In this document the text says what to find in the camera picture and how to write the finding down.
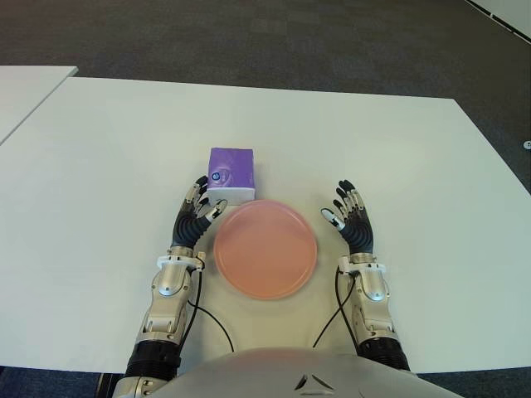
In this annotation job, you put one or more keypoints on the silver robot torso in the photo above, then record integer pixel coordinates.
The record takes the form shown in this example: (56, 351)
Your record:
(265, 373)

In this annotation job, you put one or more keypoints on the purple tissue paper pack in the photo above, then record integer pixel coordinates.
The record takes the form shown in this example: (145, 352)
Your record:
(230, 166)

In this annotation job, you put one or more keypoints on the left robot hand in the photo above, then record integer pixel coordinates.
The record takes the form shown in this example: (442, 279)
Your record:
(188, 228)

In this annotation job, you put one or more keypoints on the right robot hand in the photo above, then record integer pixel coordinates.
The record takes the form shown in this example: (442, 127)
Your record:
(359, 232)

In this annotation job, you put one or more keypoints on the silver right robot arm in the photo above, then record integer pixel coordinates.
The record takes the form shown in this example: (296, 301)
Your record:
(373, 286)

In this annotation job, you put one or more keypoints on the pink round plate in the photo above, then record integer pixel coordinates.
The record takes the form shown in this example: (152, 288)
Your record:
(265, 248)

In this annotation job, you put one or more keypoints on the white side table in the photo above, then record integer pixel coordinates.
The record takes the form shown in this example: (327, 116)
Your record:
(25, 95)

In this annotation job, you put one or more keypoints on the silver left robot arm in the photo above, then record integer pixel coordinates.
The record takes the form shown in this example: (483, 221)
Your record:
(166, 286)

